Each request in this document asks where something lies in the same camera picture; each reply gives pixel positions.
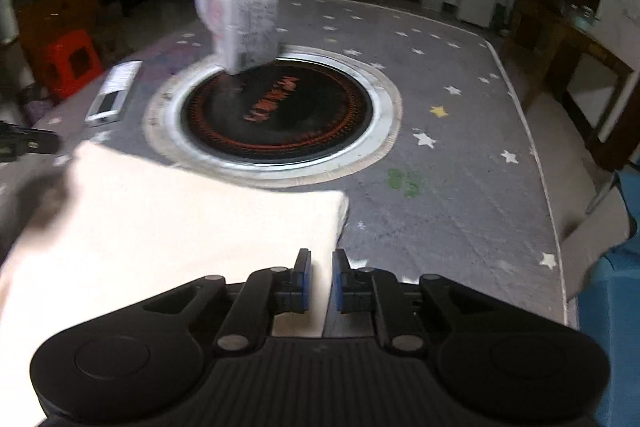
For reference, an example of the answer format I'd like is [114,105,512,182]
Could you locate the cream white garment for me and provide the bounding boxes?
[1,142,348,426]

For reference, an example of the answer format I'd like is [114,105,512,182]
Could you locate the red plastic stool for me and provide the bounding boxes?
[43,29,104,102]

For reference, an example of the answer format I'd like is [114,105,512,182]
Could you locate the white remote control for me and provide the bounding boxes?
[85,60,143,127]

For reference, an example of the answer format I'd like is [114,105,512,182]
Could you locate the grey star tablecloth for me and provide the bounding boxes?
[0,0,582,338]

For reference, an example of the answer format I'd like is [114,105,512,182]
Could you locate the round black induction cooker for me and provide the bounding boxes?
[142,46,402,188]

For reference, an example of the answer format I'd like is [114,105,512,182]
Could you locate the blue upholstered chair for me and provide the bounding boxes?
[561,169,639,426]

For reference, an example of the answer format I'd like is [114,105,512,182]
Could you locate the white tissue pack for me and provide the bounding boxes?
[194,0,280,75]

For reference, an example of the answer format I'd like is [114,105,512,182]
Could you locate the dark wooden side table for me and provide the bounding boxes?
[500,3,639,171]

